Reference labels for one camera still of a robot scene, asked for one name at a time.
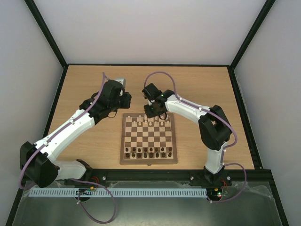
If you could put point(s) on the white slotted cable duct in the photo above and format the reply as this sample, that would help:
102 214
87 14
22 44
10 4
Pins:
121 192

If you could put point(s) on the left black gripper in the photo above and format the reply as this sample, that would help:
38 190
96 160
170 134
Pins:
127 103

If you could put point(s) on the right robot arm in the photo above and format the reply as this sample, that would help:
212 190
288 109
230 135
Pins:
213 125

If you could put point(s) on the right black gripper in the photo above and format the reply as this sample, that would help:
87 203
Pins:
152 111

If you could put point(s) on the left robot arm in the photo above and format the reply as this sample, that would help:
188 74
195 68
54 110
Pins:
39 161

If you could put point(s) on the black aluminium rail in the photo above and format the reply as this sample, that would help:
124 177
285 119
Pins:
181 175

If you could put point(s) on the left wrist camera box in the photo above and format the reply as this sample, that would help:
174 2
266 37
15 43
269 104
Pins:
122 81

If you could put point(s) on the wooden chess board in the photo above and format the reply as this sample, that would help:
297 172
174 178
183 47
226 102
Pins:
146 136

